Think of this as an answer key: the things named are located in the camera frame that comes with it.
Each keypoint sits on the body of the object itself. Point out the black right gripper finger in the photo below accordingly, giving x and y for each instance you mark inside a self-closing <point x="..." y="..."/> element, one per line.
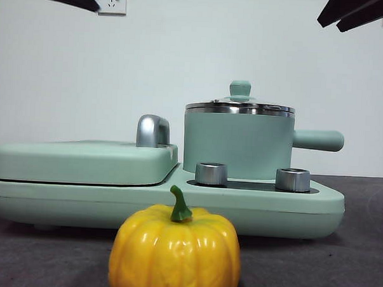
<point x="338" y="10"/>
<point x="375" y="13"/>

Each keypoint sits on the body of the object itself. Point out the silver control knob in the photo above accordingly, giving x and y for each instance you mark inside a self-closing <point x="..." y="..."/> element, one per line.
<point x="292" y="180"/>
<point x="210" y="174"/>

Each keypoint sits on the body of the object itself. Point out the glass lid with green knob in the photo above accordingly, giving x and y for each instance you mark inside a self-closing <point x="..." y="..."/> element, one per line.
<point x="240" y="90"/>

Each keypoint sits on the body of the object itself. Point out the yellow toy pumpkin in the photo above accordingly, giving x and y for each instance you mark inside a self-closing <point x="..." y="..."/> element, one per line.
<point x="174" y="254"/>

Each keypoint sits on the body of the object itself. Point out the mint green cooker base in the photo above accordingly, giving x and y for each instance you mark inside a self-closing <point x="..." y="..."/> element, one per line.
<point x="80" y="205"/>

